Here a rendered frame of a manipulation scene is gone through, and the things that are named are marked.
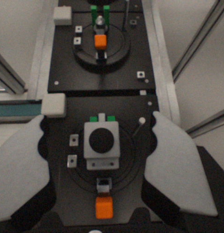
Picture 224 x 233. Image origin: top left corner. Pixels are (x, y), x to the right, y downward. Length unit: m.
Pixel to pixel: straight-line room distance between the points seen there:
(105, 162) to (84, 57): 0.24
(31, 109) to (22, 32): 0.36
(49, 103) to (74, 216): 0.21
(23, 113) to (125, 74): 0.24
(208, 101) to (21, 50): 0.61
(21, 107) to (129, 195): 0.29
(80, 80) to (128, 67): 0.12
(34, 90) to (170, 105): 0.30
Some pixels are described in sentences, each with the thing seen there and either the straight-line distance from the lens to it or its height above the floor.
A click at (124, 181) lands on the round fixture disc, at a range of 0.29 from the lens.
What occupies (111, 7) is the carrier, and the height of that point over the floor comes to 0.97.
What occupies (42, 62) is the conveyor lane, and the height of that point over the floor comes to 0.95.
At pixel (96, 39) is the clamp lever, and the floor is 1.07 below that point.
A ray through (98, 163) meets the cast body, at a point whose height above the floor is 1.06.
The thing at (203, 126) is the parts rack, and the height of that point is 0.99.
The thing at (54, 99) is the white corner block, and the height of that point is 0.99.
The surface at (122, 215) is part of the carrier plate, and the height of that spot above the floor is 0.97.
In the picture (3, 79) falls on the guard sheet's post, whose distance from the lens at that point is 0.37.
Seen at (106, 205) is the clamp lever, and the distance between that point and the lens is 0.21.
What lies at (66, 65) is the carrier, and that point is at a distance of 0.40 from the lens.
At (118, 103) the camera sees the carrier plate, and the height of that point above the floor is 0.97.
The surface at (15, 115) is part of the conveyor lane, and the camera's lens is 0.41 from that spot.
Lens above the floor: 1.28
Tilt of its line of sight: 70 degrees down
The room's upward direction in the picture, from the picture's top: 5 degrees clockwise
